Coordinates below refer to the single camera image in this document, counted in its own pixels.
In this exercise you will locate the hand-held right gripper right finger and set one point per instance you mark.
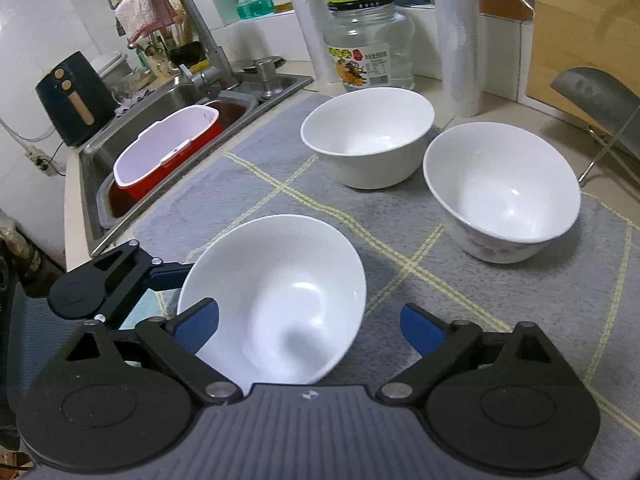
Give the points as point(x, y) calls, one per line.
point(422, 330)

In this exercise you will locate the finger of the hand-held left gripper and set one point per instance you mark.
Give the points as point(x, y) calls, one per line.
point(167, 276)

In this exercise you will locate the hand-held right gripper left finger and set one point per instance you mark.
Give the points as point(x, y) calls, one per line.
point(197, 327)

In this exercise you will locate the plain white bowl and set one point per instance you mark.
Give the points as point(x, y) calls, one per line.
point(365, 125)
point(280, 300)

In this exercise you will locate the white bowl pink floral print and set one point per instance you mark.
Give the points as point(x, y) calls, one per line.
point(500, 185)

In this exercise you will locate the grey checked mat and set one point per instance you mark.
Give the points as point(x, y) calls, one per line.
point(380, 220)

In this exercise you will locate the stainless steel sink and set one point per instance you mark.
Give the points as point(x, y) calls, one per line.
point(92, 175)

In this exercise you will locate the red and white container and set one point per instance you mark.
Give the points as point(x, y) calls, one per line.
point(160, 155)

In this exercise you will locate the white power strip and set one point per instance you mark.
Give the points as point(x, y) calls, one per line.
point(40, 160)

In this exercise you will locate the black air fryer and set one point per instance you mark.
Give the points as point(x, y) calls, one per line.
point(65, 105)

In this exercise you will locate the black utensil holder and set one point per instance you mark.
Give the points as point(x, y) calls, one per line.
point(187, 55)

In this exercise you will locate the steel sink knob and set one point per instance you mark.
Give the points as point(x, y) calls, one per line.
point(267, 77)

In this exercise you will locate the steel faucet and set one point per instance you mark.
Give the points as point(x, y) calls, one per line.
point(205, 35)

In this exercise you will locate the pink dish cloth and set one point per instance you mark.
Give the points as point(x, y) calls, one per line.
point(142, 12)

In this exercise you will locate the glass jar green lid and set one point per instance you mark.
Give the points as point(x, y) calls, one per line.
point(370, 45)

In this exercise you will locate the steel cleaver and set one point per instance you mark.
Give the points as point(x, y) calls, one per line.
point(595, 95)

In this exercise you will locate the white pipe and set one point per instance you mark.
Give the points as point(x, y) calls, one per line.
point(310, 20)

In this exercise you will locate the white plastic roll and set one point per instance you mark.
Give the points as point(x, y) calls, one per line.
point(455, 35)

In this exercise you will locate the wooden cutting board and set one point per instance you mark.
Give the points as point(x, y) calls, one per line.
point(585, 20)

